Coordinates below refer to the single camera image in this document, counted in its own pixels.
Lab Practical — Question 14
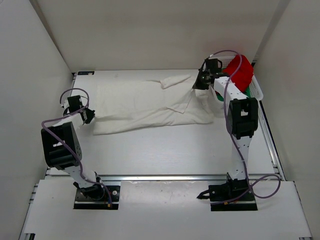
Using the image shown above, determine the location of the white t shirt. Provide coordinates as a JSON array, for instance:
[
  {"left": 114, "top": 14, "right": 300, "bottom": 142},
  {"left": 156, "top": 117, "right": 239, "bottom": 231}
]
[{"left": 93, "top": 74, "right": 220, "bottom": 135}]

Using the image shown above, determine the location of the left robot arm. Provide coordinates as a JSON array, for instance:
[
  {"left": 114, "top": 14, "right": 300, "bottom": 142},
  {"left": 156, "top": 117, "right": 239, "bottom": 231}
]
[{"left": 41, "top": 95, "right": 105, "bottom": 200}]

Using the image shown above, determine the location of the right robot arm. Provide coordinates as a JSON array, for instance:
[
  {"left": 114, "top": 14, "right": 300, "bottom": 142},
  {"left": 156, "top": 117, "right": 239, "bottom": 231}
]
[{"left": 192, "top": 57, "right": 258, "bottom": 181}]

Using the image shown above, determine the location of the red t shirt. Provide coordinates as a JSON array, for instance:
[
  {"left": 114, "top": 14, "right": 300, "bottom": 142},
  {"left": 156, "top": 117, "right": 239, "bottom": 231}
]
[{"left": 222, "top": 55, "right": 254, "bottom": 92}]

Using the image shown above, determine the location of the blue label sticker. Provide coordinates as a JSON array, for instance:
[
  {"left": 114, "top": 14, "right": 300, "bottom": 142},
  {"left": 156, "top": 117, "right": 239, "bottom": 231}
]
[{"left": 77, "top": 71, "right": 95, "bottom": 76}]

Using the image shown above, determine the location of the green t shirt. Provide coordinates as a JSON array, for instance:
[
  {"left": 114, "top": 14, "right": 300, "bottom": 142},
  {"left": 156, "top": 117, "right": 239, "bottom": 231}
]
[{"left": 215, "top": 64, "right": 254, "bottom": 102}]

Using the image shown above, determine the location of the white plastic basket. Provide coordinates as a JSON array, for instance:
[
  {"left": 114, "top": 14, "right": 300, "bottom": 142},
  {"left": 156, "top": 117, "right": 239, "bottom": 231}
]
[{"left": 209, "top": 54, "right": 264, "bottom": 101}]

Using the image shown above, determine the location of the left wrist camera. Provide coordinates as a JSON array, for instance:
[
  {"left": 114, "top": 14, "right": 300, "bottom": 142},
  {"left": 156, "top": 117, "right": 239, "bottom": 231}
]
[{"left": 61, "top": 98, "right": 70, "bottom": 110}]

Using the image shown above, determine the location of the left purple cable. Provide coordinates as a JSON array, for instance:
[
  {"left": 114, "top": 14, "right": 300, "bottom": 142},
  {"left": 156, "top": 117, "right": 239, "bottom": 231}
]
[{"left": 41, "top": 87, "right": 113, "bottom": 208}]

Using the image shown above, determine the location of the purple cable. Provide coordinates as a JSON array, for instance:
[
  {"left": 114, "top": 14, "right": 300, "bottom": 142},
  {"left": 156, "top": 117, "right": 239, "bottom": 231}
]
[
  {"left": 41, "top": 87, "right": 113, "bottom": 208},
  {"left": 207, "top": 49, "right": 281, "bottom": 206}
]

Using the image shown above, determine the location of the aluminium table rail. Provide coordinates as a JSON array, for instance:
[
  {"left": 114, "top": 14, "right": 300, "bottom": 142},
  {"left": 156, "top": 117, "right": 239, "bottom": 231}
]
[{"left": 101, "top": 174, "right": 227, "bottom": 182}]

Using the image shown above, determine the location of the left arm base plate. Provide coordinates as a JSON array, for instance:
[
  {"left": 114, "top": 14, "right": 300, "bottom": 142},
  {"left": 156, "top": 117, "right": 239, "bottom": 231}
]
[{"left": 73, "top": 182, "right": 121, "bottom": 210}]

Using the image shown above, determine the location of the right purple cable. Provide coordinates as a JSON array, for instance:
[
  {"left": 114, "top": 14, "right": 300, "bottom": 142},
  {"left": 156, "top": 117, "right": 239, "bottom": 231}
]
[{"left": 207, "top": 49, "right": 281, "bottom": 206}]

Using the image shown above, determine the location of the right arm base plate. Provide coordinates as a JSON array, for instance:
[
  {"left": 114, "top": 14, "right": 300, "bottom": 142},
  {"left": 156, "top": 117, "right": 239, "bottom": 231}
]
[{"left": 196, "top": 181, "right": 258, "bottom": 212}]

